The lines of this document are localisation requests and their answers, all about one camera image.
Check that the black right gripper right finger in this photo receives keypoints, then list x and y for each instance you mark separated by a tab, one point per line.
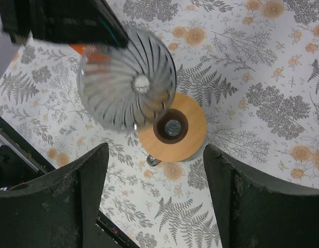
255	209

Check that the grey glass dripper cone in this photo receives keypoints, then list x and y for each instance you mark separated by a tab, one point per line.
135	88

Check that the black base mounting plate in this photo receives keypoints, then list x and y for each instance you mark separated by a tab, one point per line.
20	162

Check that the round wooden dripper stand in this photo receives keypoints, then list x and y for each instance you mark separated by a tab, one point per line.
179	134

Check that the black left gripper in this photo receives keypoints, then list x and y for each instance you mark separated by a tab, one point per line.
62	22

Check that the grey glass carafe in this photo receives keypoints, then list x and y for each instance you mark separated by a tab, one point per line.
172	129

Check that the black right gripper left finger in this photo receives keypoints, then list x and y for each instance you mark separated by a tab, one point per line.
58	209

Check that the orange black coffee filter box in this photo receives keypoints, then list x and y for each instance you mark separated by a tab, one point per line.
89	52

